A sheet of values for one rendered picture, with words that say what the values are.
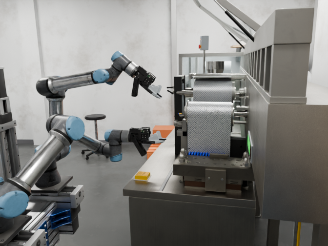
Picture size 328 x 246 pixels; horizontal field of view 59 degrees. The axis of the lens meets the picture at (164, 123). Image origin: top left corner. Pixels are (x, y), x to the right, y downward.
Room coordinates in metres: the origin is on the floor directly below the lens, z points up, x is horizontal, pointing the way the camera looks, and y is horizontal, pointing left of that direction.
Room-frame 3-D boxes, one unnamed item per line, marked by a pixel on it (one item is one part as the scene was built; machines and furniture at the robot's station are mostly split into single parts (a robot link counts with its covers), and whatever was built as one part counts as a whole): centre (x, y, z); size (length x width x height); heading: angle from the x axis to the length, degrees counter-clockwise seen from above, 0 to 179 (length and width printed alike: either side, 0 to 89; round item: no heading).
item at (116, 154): (1.68, 0.31, 1.01); 0.11 x 0.08 x 0.11; 56
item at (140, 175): (1.53, 0.13, 0.91); 0.07 x 0.07 x 0.02; 77
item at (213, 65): (2.30, -0.41, 1.50); 0.14 x 0.14 x 0.06
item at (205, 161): (1.42, -0.25, 1.00); 0.40 x 0.16 x 0.06; 77
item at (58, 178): (1.68, 0.73, 0.87); 0.15 x 0.15 x 0.10
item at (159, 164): (2.53, -0.39, 0.88); 2.52 x 0.66 x 0.04; 167
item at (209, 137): (1.54, -0.25, 1.11); 0.23 x 0.01 x 0.18; 77
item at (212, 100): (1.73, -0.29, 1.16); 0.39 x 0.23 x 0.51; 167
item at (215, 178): (1.32, -0.25, 0.97); 0.10 x 0.03 x 0.11; 77
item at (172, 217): (2.53, -0.41, 0.43); 2.52 x 0.64 x 0.86; 167
